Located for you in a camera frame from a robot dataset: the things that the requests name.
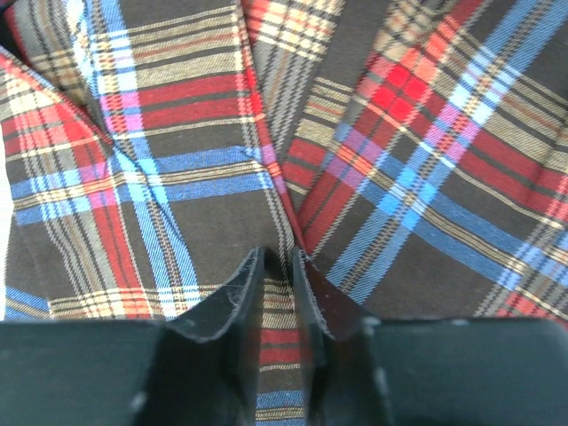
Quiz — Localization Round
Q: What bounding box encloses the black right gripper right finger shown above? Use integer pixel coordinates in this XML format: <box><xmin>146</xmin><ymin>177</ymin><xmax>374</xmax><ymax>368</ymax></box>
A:
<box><xmin>293</xmin><ymin>249</ymin><xmax>567</xmax><ymax>425</ymax></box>

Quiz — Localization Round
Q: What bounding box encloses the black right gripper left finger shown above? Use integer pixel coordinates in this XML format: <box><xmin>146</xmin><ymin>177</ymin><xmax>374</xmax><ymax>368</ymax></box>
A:
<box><xmin>1</xmin><ymin>248</ymin><xmax>264</xmax><ymax>425</ymax></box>

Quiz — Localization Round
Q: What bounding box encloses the red brown plaid shirt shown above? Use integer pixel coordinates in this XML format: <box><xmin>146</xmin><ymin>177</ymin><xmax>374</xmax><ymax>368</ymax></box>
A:
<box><xmin>1</xmin><ymin>1</ymin><xmax>567</xmax><ymax>425</ymax></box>

